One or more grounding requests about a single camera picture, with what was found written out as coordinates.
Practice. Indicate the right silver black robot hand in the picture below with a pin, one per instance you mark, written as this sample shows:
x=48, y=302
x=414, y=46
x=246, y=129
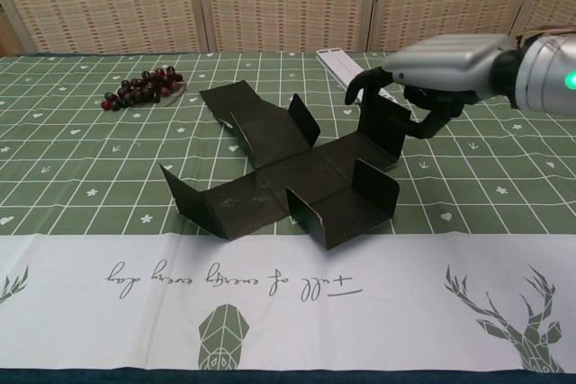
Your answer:
x=445, y=65

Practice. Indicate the black foldable cardboard box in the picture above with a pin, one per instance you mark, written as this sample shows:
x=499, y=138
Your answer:
x=297, y=177

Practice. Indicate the white folding laptop stand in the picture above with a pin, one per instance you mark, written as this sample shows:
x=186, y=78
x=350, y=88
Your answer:
x=335, y=62

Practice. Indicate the dark red grape bunch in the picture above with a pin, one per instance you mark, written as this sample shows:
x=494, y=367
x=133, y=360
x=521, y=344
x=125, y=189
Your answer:
x=144, y=85

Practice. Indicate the green checked tablecloth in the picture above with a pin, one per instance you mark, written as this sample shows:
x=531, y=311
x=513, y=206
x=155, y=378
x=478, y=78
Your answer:
x=90, y=154

